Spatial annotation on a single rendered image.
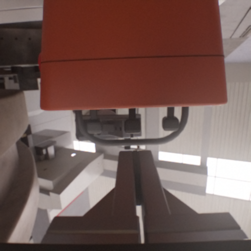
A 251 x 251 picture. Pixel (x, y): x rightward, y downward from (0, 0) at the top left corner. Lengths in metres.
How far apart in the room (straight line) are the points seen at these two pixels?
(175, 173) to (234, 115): 10.80
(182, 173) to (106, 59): 3.10
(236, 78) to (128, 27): 13.28
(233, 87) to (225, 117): 1.97
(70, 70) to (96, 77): 0.03
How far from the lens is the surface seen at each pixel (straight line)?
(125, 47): 0.18
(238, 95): 13.55
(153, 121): 3.17
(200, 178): 3.25
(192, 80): 0.19
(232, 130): 13.95
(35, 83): 1.43
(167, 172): 3.28
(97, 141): 0.33
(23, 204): 1.36
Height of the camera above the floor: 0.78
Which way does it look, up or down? 15 degrees up
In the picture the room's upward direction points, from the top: 178 degrees clockwise
